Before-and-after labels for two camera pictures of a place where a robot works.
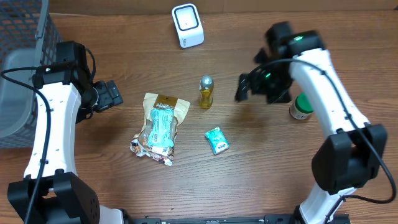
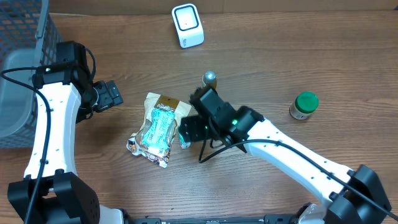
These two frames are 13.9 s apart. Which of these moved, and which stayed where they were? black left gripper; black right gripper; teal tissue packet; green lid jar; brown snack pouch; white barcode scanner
Moved: black right gripper; teal tissue packet
Stayed: black left gripper; green lid jar; white barcode scanner; brown snack pouch
